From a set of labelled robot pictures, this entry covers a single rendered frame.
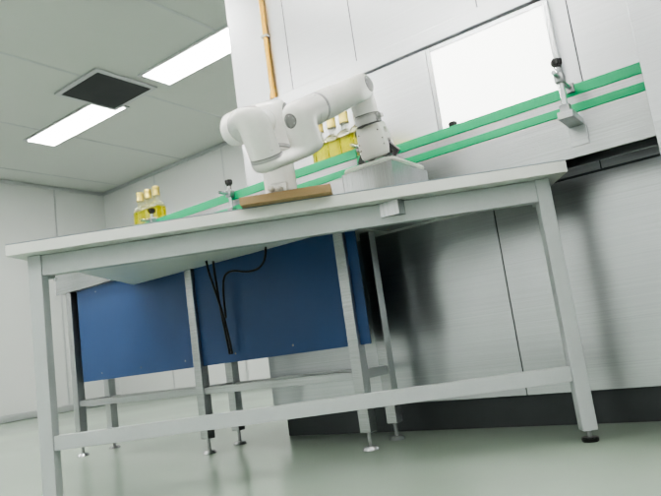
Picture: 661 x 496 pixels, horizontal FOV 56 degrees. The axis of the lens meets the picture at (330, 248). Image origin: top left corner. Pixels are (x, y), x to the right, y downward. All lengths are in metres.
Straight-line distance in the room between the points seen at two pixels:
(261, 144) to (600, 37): 1.11
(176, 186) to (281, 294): 5.57
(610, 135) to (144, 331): 1.94
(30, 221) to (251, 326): 6.08
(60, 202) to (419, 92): 6.65
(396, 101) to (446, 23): 0.31
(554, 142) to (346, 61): 0.99
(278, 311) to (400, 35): 1.11
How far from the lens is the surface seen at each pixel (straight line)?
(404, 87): 2.35
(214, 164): 7.27
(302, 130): 1.62
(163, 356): 2.70
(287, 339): 2.22
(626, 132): 1.85
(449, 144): 2.03
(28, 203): 8.26
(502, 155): 1.93
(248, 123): 1.60
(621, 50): 2.14
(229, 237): 1.80
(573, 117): 1.80
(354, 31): 2.58
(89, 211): 8.67
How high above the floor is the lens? 0.34
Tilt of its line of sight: 9 degrees up
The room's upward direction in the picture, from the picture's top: 8 degrees counter-clockwise
